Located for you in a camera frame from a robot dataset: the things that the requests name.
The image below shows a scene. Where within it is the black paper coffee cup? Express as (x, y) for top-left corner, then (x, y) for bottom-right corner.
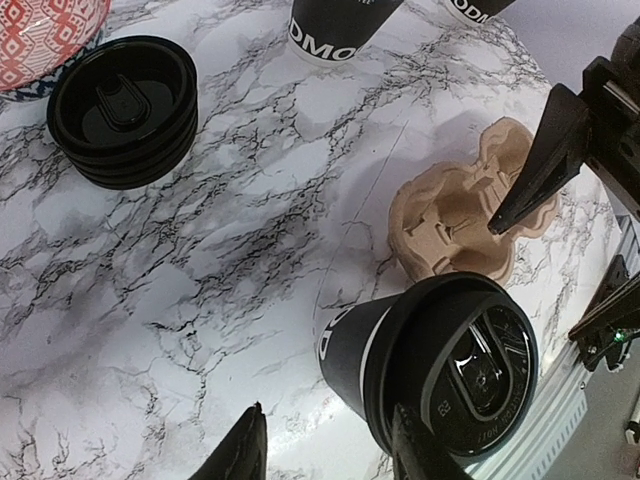
(315, 294), (406, 454)

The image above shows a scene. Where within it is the brown cardboard cup carrier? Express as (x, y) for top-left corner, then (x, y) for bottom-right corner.
(388, 117), (560, 286)

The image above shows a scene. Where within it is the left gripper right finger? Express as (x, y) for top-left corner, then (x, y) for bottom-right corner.
(392, 404), (472, 480)

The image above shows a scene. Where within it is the black cup holding straws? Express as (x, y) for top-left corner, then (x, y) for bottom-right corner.
(288, 0), (403, 67)

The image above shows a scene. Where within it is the black coffee cup lid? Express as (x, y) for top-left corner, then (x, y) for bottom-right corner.
(363, 272), (539, 466)

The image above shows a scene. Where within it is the stack of paper cups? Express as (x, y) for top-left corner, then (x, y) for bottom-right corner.
(443, 0), (515, 26)

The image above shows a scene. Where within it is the stack of black lids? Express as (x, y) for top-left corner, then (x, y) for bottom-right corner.
(47, 35), (199, 190)

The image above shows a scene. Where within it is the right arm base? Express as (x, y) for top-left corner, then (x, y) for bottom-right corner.
(568, 254), (639, 372)

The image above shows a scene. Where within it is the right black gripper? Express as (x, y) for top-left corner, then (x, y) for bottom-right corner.
(487, 20), (639, 235)

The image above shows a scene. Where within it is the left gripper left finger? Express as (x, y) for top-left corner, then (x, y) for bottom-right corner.
(189, 402), (268, 480)

